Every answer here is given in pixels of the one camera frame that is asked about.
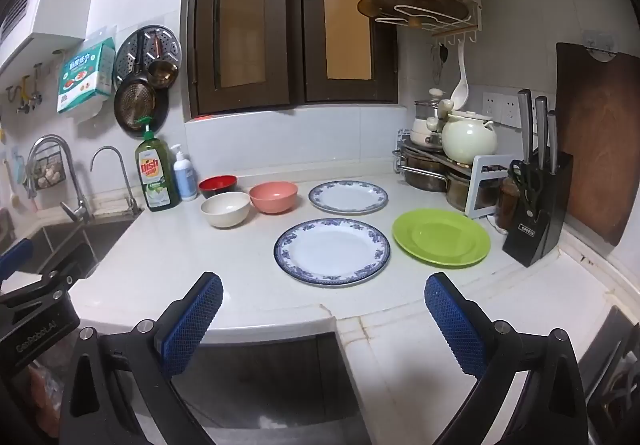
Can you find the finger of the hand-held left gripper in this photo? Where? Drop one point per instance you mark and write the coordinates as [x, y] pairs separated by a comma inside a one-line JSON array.
[[55, 281], [15, 252]]

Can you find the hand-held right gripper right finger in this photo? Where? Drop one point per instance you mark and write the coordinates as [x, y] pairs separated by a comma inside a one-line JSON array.
[[452, 320]]

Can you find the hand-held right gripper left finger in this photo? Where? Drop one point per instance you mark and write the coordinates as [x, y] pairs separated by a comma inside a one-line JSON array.
[[192, 320]]

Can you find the green plate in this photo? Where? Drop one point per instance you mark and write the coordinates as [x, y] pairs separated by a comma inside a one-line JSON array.
[[440, 237]]

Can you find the white bowl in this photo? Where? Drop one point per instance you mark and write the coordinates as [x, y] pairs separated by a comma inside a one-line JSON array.
[[225, 212]]

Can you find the red plate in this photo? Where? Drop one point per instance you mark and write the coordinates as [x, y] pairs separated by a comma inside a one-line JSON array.
[[218, 183]]

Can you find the pink bowl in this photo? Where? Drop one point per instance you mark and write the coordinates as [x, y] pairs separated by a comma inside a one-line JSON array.
[[273, 202]]

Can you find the blue floral rimmed plate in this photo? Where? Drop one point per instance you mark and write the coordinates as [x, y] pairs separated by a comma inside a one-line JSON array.
[[332, 252], [348, 197]]

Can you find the steel kitchen sink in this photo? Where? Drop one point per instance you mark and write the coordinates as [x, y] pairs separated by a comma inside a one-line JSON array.
[[100, 232]]

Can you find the chrome pull-down faucet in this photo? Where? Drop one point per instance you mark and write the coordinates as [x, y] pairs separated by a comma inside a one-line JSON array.
[[79, 211]]

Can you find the dark lower cabinet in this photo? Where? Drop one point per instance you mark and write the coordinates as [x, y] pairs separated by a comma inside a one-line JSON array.
[[270, 375]]

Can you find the slim chrome faucet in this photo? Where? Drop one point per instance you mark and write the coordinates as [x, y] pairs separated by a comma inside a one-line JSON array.
[[131, 197]]

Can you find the black knife block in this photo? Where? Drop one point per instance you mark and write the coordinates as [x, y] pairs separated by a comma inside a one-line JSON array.
[[542, 230]]

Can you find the small steel pot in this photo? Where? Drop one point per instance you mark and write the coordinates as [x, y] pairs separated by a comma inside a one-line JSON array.
[[462, 192]]

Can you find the brown sauce bottle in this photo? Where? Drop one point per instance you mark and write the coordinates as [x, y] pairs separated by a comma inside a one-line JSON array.
[[506, 202]]

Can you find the white pot rack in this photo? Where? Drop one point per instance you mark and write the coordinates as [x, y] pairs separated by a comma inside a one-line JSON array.
[[480, 185]]

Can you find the white blue pump bottle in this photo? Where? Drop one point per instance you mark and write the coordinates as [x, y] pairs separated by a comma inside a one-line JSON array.
[[185, 180]]

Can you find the green dish soap bottle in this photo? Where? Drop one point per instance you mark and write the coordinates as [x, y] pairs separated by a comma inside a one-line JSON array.
[[156, 175]]

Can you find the large steel pot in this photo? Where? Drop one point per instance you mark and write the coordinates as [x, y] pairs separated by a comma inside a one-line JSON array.
[[422, 175]]

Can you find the black kitchen scissors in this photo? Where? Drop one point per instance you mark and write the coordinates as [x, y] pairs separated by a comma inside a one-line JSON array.
[[520, 173]]

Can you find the gas stove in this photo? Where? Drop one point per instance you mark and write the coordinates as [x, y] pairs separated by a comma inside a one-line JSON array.
[[615, 375]]

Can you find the cream ceramic pot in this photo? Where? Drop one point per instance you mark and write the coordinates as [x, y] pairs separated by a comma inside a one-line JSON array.
[[467, 137]]

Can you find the green white paper towel pack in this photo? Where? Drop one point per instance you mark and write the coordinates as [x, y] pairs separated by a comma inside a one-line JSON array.
[[85, 75]]

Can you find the cream white saucepan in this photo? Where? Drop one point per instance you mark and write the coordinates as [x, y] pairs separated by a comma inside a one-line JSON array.
[[422, 130]]

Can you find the white ladle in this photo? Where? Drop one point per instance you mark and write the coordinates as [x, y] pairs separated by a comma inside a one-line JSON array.
[[461, 92]]

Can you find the large dark wooden cutting board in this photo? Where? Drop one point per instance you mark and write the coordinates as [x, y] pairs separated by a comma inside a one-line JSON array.
[[600, 140]]

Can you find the small copper saucepan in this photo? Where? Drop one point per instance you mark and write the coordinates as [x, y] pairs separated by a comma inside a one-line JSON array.
[[162, 72]]

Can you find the perforated steel steamer tray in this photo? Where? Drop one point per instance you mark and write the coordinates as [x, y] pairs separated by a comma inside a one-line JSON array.
[[131, 47]]

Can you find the brown wooden window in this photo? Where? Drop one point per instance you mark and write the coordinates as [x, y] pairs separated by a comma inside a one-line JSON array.
[[295, 25]]

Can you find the round wooden cutting board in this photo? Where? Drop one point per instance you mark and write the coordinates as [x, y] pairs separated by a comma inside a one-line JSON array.
[[390, 0]]

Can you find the white wall socket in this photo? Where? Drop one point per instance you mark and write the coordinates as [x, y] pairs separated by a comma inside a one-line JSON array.
[[510, 110], [492, 105]]

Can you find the clear wall hook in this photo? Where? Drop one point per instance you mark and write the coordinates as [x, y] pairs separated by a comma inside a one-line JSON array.
[[600, 47]]

